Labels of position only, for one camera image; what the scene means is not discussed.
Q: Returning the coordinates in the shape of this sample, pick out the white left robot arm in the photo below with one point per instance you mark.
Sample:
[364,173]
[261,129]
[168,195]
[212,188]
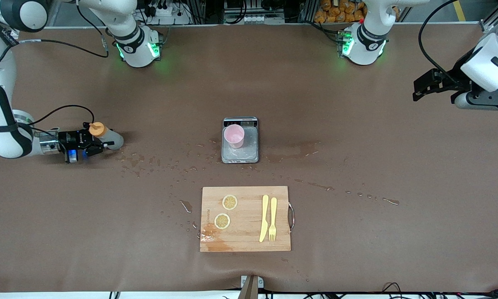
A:
[363,50]

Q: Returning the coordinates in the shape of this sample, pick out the lemon slice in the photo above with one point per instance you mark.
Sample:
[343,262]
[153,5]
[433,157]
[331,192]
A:
[230,202]
[222,221]

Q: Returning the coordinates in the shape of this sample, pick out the yellow plastic fork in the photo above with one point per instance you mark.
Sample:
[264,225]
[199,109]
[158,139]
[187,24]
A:
[273,216]

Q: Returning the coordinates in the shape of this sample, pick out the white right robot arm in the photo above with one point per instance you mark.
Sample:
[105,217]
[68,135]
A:
[137,54]

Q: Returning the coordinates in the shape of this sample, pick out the yellow plastic knife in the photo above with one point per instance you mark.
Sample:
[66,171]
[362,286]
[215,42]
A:
[264,220]

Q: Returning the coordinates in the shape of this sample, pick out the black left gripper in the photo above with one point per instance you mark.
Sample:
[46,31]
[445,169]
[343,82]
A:
[453,82]

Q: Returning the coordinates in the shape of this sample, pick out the silver digital kitchen scale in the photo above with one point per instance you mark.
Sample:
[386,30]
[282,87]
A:
[249,155]

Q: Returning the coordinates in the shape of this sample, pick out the aluminium frame rail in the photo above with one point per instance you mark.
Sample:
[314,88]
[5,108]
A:
[489,20]

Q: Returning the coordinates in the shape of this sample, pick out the orange snack packets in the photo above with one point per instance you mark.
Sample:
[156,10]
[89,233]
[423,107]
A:
[340,10]

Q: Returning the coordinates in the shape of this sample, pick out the metal table edge bracket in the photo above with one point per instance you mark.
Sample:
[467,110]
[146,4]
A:
[251,286]

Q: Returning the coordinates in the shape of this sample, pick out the wooden cutting board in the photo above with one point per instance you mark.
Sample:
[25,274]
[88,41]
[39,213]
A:
[245,236]

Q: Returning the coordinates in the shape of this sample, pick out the clear sauce bottle orange cap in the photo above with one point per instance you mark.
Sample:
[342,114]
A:
[114,141]

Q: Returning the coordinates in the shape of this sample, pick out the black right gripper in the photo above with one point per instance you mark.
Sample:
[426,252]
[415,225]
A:
[69,138]

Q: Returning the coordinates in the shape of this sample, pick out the pink plastic cup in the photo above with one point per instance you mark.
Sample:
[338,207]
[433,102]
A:
[234,139]

